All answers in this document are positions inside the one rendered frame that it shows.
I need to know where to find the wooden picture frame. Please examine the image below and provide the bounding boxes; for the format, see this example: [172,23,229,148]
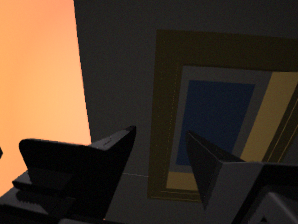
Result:
[147,29,298,203]

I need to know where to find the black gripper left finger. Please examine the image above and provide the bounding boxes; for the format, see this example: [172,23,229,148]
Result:
[19,125,136,220]

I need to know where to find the grey wall panel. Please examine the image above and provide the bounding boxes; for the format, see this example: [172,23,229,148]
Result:
[73,0,298,224]

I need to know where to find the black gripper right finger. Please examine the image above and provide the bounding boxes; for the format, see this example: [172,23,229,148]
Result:
[185,130,298,224]

